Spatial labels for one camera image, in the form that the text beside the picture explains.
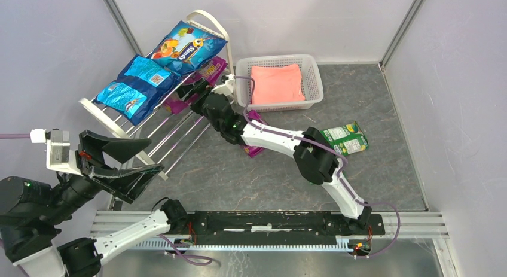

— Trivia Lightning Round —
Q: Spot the purple candy bag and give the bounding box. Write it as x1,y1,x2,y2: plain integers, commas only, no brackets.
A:
240,110,268,158
162,93,197,115
198,56,228,86

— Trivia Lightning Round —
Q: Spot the blue candy bag with fruits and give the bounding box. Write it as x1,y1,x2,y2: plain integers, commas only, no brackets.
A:
149,21,227,76

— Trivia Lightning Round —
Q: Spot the blue candy bag back side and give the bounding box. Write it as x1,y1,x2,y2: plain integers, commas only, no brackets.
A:
95,55,181,126

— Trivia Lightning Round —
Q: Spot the green candy bag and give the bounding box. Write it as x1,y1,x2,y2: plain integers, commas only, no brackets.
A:
320,121,369,156

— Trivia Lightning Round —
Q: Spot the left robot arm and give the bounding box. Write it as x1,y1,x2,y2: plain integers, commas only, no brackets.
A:
1,129,188,276

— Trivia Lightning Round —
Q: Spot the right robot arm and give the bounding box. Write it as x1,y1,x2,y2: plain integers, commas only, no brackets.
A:
177,79,372,229

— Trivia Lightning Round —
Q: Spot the cream metal shelf rack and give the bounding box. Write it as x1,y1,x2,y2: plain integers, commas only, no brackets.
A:
79,10,230,167

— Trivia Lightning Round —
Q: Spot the pink folded cloth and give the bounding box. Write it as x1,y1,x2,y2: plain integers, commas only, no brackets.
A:
251,64,306,105

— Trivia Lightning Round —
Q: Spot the white plastic basket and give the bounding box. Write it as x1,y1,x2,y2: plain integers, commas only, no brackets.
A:
235,54,324,112

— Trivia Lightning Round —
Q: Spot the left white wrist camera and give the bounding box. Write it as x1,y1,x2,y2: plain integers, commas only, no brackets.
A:
30,129,82,176

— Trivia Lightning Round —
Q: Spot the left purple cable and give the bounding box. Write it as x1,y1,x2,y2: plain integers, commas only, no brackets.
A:
0,133,215,267

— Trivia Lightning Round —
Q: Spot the purple cable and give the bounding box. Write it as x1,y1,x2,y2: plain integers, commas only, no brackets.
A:
0,133,215,267
234,75,402,260

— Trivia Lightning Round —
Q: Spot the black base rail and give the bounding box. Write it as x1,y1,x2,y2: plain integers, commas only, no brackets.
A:
165,211,386,246

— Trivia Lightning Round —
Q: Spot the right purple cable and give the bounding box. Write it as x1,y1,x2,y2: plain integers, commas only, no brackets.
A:
234,75,402,260

